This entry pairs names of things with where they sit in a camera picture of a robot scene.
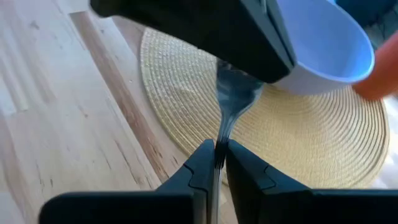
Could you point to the white bowl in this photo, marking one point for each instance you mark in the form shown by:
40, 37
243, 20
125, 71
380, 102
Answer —
326, 40

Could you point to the round woven beige placemat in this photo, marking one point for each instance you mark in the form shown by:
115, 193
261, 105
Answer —
311, 140

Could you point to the orange plastic cup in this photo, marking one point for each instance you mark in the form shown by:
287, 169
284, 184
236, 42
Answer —
382, 74

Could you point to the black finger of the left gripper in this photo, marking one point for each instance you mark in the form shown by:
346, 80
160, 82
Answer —
202, 25

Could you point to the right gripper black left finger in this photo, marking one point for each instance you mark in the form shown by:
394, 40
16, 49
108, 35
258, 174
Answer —
192, 186

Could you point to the silver metal spoon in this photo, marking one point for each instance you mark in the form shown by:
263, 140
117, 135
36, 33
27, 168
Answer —
236, 96

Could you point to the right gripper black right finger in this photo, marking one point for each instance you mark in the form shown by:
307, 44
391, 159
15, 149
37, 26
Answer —
255, 193

